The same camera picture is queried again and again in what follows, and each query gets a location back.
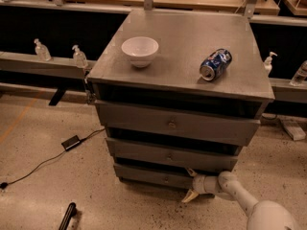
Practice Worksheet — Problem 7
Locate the black power cable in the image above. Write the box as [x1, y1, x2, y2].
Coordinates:
[0, 127, 106, 191]

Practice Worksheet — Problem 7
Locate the grey middle drawer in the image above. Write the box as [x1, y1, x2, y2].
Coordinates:
[106, 138, 238, 173]

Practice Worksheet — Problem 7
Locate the grey top drawer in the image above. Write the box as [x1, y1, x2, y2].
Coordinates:
[95, 101, 260, 146]

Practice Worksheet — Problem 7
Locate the white ceramic bowl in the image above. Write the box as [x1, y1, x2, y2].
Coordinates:
[121, 36, 159, 68]

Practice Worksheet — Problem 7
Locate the clear plastic water bottle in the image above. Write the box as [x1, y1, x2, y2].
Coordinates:
[290, 60, 307, 86]

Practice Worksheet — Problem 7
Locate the clear pump bottle near cabinet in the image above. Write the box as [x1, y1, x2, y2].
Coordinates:
[72, 45, 88, 68]

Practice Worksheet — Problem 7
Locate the grey wooden drawer cabinet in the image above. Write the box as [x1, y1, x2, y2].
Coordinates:
[86, 9, 275, 197]

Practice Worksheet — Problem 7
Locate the clear pump bottle far left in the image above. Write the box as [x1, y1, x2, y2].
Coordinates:
[34, 38, 52, 61]

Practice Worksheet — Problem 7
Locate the grey bottom drawer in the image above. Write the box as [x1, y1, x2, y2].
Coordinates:
[114, 163, 193, 190]

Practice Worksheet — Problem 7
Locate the grey metal shelf rail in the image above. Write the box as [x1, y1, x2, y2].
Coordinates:
[0, 52, 83, 79]

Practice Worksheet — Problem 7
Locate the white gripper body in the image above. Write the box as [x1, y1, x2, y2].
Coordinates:
[192, 174, 210, 195]

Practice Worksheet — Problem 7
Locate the crushed blue soda can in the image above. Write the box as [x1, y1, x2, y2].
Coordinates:
[200, 49, 232, 81]

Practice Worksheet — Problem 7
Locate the white pump bottle right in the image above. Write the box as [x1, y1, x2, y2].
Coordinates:
[263, 52, 277, 74]

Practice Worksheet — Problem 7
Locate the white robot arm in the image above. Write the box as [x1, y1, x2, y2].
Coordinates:
[182, 168, 302, 230]

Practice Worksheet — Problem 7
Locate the black cylindrical handle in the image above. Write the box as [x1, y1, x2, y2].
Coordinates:
[59, 202, 77, 230]

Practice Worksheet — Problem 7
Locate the black power adapter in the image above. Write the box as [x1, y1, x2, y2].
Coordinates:
[61, 135, 81, 151]

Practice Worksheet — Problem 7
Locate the grey drawer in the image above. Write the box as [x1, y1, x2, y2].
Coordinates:
[106, 138, 238, 173]
[95, 101, 260, 146]
[114, 163, 193, 190]

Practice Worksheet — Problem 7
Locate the small wooden block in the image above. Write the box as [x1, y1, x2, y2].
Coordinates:
[281, 119, 306, 141]

